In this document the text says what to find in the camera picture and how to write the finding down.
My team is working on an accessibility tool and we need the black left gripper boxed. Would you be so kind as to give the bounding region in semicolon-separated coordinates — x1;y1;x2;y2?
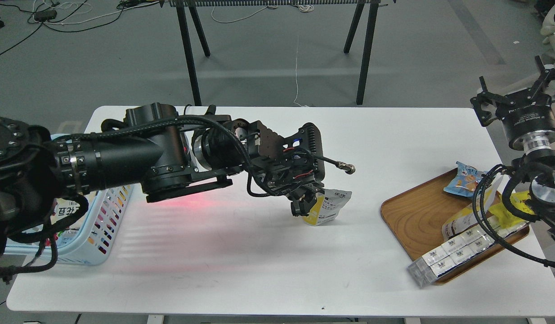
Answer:
245;121;356;216

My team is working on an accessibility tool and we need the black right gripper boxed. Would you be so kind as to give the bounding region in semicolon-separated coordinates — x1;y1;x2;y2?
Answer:
470;55;555;150

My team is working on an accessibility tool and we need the yellow white bean snack pouch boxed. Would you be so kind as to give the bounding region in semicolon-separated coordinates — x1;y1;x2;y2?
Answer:
302;189;352;226

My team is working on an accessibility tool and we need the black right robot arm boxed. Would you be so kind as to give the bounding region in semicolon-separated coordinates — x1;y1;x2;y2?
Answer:
470;57;555;269

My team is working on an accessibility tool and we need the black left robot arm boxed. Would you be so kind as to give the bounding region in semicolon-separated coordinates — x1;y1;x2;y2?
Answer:
0;103;355;283

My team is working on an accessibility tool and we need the blue cookie snack packet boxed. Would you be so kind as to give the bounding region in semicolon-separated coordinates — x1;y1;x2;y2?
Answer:
443;161;486;198

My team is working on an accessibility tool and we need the yellow cartoon snack packet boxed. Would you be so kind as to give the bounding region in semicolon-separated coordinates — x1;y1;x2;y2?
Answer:
489;191;548;228

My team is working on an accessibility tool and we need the white silver snack pouch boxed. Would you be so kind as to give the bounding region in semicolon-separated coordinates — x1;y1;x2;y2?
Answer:
441;176;502;242

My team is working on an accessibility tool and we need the light blue plastic basket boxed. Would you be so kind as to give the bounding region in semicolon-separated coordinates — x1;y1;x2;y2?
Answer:
0;119;144;271

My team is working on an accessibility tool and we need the beige peanut snack bag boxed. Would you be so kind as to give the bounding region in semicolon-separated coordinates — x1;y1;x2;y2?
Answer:
50;198;88;240

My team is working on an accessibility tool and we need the wooden tray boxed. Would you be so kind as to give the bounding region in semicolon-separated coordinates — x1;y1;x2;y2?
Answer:
380;168;530;286

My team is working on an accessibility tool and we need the clear wrapped white box pack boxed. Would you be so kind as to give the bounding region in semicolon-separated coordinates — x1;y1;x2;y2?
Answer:
407;223;503;288

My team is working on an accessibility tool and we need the white floor cable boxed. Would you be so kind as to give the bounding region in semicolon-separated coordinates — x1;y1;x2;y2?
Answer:
210;0;316;108

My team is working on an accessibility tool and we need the black metal table frame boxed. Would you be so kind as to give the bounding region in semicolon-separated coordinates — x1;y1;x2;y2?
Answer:
161;0;397;107

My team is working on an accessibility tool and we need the black power adapter with cables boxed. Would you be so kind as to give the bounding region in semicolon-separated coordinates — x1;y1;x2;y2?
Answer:
0;0;161;61

